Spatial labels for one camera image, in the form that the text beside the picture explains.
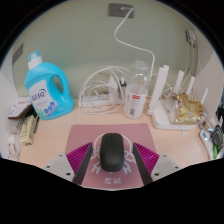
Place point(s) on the black computer mouse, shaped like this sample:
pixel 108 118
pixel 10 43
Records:
pixel 112 153

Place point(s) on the white power strip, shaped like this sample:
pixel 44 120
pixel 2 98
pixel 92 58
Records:
pixel 95 100

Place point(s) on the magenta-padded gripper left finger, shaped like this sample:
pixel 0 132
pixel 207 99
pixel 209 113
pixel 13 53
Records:
pixel 60 164

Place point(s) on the dark flat box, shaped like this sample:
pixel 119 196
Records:
pixel 20 108

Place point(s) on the clear plastic bottle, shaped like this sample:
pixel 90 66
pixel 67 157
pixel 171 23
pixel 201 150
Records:
pixel 135 103

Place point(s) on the clear plastic bag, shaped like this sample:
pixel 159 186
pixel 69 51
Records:
pixel 13 140

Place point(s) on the gold snack bag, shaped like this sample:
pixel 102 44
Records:
pixel 188 110

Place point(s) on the grey blank wall plate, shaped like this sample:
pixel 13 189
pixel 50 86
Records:
pixel 18 54

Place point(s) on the pink printed mouse pad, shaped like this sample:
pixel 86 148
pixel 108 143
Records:
pixel 80 135

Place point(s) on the green pen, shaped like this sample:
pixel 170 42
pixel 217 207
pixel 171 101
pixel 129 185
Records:
pixel 215 151

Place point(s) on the white router with antennas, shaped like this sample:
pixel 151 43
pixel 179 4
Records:
pixel 163 118

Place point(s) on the white charger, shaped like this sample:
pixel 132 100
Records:
pixel 113 86

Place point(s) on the black pouch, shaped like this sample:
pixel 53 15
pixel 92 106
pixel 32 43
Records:
pixel 217 135

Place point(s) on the white remote control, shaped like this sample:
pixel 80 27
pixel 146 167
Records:
pixel 205 143

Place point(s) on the wall socket with plug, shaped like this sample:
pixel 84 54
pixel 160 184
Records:
pixel 190 36

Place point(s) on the blue detergent bottle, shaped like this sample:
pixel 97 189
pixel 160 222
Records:
pixel 41 96

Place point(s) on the yellowish packet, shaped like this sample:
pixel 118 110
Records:
pixel 28 130

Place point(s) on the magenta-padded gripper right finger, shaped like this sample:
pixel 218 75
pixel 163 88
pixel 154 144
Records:
pixel 164 165

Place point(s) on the grey wall outlet plate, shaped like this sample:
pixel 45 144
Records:
pixel 115 10

